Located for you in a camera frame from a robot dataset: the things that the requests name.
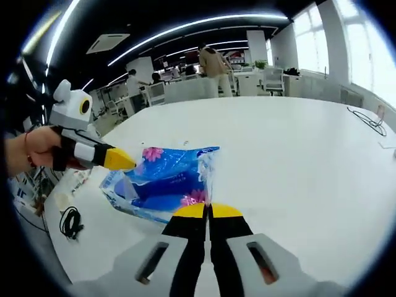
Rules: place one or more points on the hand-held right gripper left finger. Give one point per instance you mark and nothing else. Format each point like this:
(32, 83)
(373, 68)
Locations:
(185, 247)

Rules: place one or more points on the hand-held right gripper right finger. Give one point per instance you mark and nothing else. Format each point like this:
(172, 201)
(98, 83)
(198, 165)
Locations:
(229, 247)

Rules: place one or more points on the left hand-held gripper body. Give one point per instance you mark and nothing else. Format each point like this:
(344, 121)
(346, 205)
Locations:
(69, 108)

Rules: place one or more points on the clear plastic wrapper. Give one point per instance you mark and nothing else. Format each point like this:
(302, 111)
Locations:
(81, 181)

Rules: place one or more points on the blue tissue packet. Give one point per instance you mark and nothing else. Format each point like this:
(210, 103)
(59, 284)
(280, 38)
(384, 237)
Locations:
(167, 182)

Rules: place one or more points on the person's left hand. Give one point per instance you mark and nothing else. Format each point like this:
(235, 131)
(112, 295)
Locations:
(43, 145)

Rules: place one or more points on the ceiling air conditioner vent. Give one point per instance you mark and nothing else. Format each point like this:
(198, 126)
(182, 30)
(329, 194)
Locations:
(108, 43)

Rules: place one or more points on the white mesh office chair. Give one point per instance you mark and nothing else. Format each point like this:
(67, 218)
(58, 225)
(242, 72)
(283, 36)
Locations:
(157, 94)
(273, 80)

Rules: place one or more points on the white table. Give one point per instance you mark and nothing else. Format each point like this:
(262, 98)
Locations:
(278, 161)

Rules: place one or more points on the grey desk partition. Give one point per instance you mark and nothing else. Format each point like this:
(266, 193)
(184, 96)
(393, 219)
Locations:
(188, 91)

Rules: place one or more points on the green potted plant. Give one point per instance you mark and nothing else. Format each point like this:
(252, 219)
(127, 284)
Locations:
(260, 65)

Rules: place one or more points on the black bag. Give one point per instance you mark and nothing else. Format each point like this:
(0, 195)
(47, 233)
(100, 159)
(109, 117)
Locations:
(291, 71)

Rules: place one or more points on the bright window with blinds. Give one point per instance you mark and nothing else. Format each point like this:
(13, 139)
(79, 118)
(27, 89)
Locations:
(311, 40)
(368, 52)

